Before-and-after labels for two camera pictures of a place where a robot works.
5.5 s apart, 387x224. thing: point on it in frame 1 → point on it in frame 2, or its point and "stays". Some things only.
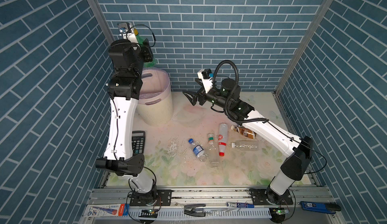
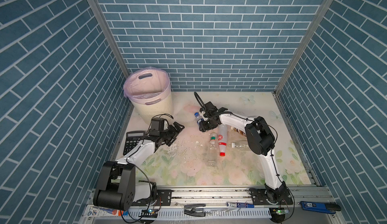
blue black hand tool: x=326 y=208 stays
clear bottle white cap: x=246 y=145 stays
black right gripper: x=202 y=94 → x=203 y=127
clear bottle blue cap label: x=198 y=150 → x=198 y=118
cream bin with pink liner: x=154 y=107 stays
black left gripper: x=145 y=52 → x=174 y=132
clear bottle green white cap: x=213 y=153 stays
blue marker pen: x=237 y=205 stays
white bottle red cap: x=222 y=134 stays
